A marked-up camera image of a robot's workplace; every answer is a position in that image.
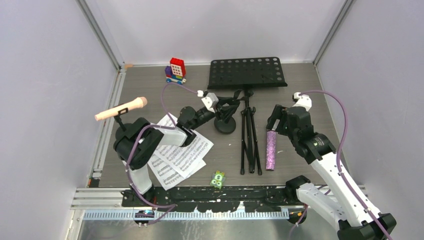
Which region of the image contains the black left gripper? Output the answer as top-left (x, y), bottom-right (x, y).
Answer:
top-left (190, 97), bottom-right (237, 132)

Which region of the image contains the purple glitter microphone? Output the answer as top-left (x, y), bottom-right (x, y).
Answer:
top-left (265, 130), bottom-right (277, 171)

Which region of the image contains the black microphone stand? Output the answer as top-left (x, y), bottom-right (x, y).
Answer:
top-left (213, 89), bottom-right (242, 135)
top-left (113, 107), bottom-right (132, 135)

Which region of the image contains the black music stand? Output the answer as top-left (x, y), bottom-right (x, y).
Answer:
top-left (207, 56), bottom-right (288, 176)

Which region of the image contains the sheet music page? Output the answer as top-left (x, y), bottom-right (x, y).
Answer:
top-left (148, 155), bottom-right (206, 191)
top-left (154, 130), bottom-right (214, 179)

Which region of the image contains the beige microphone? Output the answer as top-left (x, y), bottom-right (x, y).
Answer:
top-left (94, 96), bottom-right (148, 121)

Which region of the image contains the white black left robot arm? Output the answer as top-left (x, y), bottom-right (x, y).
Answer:
top-left (113, 93), bottom-right (240, 207)

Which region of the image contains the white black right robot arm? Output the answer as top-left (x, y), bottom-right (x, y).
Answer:
top-left (267, 104), bottom-right (397, 240)

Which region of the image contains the colourful toy block truck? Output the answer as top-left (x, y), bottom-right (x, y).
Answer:
top-left (164, 57), bottom-right (187, 85)

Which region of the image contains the green toy block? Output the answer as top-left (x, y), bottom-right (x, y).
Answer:
top-left (209, 170), bottom-right (226, 189)

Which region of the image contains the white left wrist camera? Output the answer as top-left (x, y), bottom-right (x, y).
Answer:
top-left (197, 90), bottom-right (219, 113)

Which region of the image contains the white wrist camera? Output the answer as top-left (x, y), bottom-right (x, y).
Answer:
top-left (292, 92), bottom-right (312, 112)
top-left (197, 90), bottom-right (219, 113)

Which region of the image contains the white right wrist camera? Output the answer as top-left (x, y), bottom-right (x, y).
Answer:
top-left (292, 92), bottom-right (312, 112)

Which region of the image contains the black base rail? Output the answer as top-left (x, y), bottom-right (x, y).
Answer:
top-left (121, 185), bottom-right (319, 214)

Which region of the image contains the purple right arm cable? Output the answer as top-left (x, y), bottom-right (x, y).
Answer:
top-left (288, 90), bottom-right (393, 240)

